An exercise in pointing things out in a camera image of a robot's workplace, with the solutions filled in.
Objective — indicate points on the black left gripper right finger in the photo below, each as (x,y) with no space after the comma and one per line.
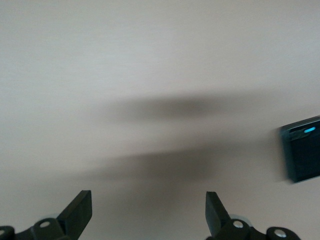
(215,212)

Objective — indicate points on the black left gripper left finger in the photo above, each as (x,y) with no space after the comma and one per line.
(75,215)

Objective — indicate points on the small black flip phone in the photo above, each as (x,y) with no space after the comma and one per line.
(302,155)

